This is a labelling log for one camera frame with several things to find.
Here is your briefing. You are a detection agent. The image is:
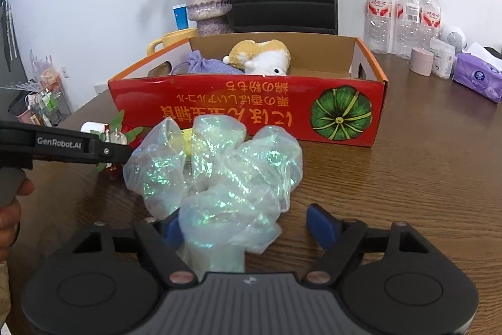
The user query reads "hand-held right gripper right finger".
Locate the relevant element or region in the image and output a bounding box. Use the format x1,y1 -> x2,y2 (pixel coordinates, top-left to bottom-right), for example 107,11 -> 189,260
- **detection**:
306,203 -> 432,286

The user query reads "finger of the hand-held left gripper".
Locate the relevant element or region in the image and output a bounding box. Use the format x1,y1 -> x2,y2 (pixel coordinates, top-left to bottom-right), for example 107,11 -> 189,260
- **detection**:
88,139 -> 133,165

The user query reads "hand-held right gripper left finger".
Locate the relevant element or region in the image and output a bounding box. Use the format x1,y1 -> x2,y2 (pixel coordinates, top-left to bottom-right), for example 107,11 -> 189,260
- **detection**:
72,213 -> 197,289

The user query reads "artificial red flower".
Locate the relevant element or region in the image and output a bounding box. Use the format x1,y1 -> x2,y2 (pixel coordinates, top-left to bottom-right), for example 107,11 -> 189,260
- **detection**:
95,110 -> 144,181

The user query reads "iridescent plastic wrap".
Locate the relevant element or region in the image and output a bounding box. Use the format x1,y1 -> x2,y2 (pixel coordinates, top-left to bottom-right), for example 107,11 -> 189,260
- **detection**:
123,114 -> 305,273

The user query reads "wooden desktop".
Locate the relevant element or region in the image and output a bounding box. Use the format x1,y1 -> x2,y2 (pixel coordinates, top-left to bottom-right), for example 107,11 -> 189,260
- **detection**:
0,41 -> 502,335

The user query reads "person's left hand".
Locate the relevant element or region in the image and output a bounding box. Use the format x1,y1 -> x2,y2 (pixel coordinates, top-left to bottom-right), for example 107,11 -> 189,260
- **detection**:
0,178 -> 35,262

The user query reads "storage rack with supplies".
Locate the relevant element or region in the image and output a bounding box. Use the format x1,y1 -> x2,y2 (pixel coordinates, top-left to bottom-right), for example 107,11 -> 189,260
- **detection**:
0,49 -> 74,128

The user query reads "yellow object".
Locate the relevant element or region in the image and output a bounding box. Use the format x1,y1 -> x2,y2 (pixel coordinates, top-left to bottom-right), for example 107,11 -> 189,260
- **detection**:
184,128 -> 197,160

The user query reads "yellow mug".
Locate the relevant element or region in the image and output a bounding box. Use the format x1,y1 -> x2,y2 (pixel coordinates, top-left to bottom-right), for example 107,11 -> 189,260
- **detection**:
147,28 -> 200,55

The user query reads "red cardboard box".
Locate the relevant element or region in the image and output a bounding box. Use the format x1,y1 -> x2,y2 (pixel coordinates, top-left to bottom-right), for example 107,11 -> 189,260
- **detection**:
107,35 -> 390,149

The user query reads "blue white tube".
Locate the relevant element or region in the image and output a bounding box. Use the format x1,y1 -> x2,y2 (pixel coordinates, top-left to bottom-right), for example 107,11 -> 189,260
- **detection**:
173,4 -> 190,32

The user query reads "yellow white plush toy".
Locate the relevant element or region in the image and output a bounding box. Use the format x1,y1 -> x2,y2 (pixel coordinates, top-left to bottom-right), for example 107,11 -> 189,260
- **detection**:
223,39 -> 292,77

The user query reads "purple ceramic vase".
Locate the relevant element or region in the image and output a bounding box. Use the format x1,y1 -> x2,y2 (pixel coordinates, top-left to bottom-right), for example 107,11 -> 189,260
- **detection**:
182,0 -> 234,37

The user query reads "pink round jar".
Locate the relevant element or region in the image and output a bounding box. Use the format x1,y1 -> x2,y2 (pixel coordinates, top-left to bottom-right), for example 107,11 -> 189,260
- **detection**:
407,46 -> 435,76

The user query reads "white wipes pack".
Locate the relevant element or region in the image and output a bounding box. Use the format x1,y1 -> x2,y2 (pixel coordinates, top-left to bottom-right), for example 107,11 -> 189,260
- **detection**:
429,37 -> 457,80

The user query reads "clear water bottle red label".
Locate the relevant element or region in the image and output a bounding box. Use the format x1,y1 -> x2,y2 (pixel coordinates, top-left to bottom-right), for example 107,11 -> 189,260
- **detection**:
394,0 -> 421,59
418,0 -> 442,49
364,0 -> 393,55

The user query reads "purple tissue pack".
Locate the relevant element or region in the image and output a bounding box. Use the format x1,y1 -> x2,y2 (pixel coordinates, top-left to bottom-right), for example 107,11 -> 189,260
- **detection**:
451,42 -> 502,104

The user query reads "white round device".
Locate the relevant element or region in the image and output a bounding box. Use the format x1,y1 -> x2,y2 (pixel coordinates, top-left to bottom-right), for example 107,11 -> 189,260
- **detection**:
441,25 -> 468,53

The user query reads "purple drawstring pouch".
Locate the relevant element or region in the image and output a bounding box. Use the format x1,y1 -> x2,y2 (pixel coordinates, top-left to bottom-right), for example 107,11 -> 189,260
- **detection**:
169,51 -> 244,76

